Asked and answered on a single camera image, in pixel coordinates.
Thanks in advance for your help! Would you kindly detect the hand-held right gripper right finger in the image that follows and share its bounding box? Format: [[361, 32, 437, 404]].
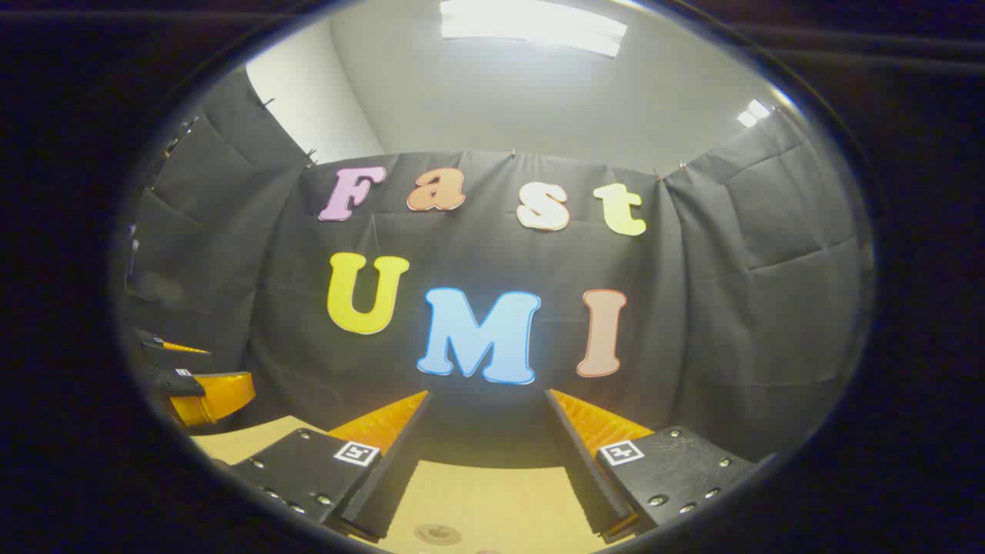
[[543, 389, 755, 544]]

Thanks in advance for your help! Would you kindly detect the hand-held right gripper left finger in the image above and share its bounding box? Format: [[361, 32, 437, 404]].
[[229, 390, 433, 542]]

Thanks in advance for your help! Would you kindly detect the round wooden coaster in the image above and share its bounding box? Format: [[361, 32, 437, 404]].
[[413, 523, 462, 546]]

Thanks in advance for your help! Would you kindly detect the wooden desktop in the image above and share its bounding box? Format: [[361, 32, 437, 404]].
[[189, 415, 616, 554]]

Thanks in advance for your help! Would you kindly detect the black backdrop cloth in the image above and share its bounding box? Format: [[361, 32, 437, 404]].
[[119, 68, 874, 462]]

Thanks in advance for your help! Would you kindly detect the small ceiling light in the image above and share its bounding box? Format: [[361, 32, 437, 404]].
[[736, 98, 773, 128]]

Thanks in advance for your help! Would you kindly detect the long ceiling light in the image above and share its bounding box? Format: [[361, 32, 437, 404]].
[[440, 0, 628, 58]]

